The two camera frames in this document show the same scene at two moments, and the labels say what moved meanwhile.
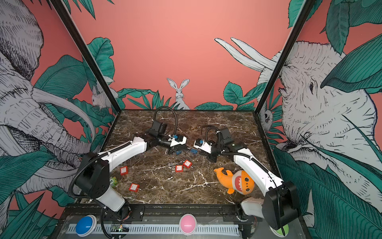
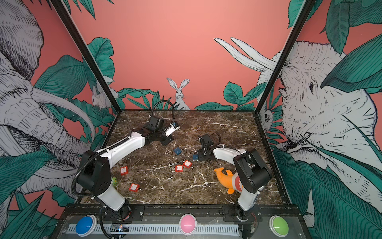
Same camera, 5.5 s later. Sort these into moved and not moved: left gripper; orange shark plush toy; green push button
Moved: left gripper
Not moved: orange shark plush toy; green push button
